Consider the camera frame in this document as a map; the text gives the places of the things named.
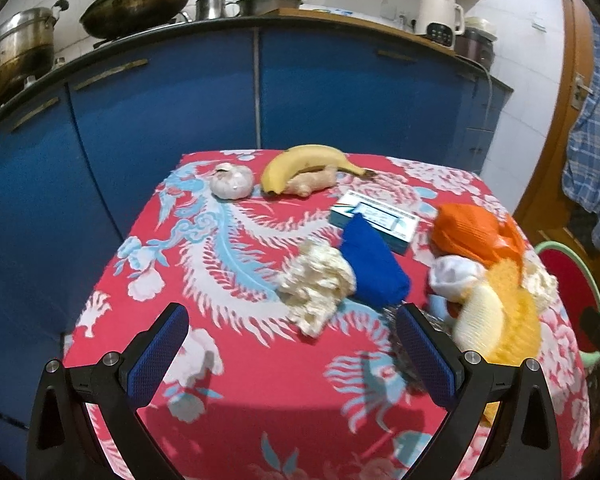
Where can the steel saucepan long handle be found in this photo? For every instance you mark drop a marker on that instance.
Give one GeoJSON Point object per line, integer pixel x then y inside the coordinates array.
{"type": "Point", "coordinates": [249, 8]}

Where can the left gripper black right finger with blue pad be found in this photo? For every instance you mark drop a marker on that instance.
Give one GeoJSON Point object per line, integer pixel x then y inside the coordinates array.
{"type": "Point", "coordinates": [523, 442]}

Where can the dark rice cooker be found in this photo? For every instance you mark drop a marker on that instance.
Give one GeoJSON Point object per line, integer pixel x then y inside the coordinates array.
{"type": "Point", "coordinates": [477, 42]}

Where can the blue white medicine box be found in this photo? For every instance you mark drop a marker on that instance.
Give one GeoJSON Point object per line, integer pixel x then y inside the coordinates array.
{"type": "Point", "coordinates": [396, 226]}

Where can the steel stock pot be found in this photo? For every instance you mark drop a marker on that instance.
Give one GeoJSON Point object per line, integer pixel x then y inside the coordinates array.
{"type": "Point", "coordinates": [27, 47]}

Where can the white knitted sock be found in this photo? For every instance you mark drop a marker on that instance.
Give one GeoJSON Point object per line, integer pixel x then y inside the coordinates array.
{"type": "Point", "coordinates": [452, 277]}

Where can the red floral phoenix tablecloth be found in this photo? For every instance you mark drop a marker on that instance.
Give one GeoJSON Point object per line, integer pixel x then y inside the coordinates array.
{"type": "Point", "coordinates": [247, 397]}

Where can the wooden door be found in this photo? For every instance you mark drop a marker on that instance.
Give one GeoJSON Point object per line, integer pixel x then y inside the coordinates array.
{"type": "Point", "coordinates": [544, 211]}

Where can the black wok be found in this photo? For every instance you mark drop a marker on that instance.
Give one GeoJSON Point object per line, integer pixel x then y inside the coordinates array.
{"type": "Point", "coordinates": [114, 19]}

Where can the small steel cup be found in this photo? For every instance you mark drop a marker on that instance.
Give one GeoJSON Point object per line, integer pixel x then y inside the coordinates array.
{"type": "Point", "coordinates": [207, 10]}

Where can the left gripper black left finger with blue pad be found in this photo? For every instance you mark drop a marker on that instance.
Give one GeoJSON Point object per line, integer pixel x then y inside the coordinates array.
{"type": "Point", "coordinates": [62, 443]}

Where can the red basin green rim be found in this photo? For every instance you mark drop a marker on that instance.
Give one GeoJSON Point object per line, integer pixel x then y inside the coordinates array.
{"type": "Point", "coordinates": [576, 288]}

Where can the crumpled cream paper ball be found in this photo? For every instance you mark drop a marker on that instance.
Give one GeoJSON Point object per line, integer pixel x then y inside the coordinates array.
{"type": "Point", "coordinates": [313, 284]}

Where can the white electric kettle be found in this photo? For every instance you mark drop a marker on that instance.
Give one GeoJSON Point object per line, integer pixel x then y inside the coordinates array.
{"type": "Point", "coordinates": [440, 21]}

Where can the yellow banana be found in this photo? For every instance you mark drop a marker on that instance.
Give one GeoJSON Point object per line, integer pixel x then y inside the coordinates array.
{"type": "Point", "coordinates": [303, 158]}

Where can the white garlic bulb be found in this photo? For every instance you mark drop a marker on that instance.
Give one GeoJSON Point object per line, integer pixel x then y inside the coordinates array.
{"type": "Point", "coordinates": [231, 182]}

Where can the crumpled cream paper piece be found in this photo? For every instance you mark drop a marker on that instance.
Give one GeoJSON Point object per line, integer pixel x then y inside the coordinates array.
{"type": "Point", "coordinates": [541, 285]}

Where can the blue kitchen cabinet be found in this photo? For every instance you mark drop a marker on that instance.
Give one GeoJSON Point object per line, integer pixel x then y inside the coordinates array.
{"type": "Point", "coordinates": [82, 148]}

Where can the blue plaid shirt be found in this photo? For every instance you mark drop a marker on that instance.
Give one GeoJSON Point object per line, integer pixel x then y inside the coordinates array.
{"type": "Point", "coordinates": [581, 174]}

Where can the pale yellow sponge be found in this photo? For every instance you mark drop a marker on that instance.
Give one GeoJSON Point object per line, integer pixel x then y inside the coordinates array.
{"type": "Point", "coordinates": [480, 324]}

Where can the orange knitted cloth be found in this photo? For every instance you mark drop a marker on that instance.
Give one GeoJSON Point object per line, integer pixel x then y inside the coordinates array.
{"type": "Point", "coordinates": [472, 232]}

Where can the ginger root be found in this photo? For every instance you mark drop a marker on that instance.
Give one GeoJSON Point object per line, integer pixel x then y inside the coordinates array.
{"type": "Point", "coordinates": [305, 184]}

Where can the blue cloth pouch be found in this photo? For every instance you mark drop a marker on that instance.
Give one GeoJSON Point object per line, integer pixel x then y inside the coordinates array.
{"type": "Point", "coordinates": [380, 281]}

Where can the silver door handle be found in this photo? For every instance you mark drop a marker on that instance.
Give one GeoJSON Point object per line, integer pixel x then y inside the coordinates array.
{"type": "Point", "coordinates": [579, 91]}

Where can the light blue tube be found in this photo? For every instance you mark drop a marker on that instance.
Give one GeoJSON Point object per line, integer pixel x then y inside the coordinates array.
{"type": "Point", "coordinates": [442, 309]}

